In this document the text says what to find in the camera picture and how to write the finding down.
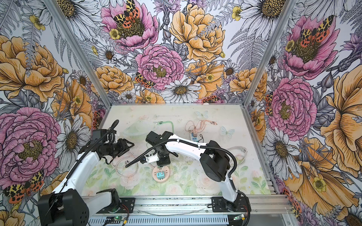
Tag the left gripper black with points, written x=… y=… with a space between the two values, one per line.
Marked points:
x=122 y=143

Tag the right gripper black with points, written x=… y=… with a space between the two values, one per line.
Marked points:
x=162 y=163

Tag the teal charger adapter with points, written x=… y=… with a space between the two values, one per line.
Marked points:
x=160 y=175

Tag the white blue power strip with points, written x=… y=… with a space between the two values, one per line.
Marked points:
x=194 y=137

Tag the pink charger adapter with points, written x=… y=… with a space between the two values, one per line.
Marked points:
x=195 y=132

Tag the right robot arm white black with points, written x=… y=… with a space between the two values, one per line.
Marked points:
x=218 y=164

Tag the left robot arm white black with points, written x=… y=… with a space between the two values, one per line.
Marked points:
x=64 y=206

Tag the round pink power socket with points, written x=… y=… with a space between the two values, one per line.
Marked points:
x=158 y=169

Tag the green circuit board left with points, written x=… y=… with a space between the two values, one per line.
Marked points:
x=117 y=220

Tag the green circuit board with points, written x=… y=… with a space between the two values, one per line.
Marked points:
x=241 y=217
x=117 y=220

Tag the green circuit board right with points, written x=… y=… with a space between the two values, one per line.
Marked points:
x=241 y=217

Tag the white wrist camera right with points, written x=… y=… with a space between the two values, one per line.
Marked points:
x=149 y=159

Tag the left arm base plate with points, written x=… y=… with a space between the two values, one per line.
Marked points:
x=121 y=205

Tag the aluminium front rail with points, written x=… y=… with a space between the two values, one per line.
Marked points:
x=205 y=204

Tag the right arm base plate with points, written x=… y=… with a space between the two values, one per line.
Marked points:
x=219 y=204

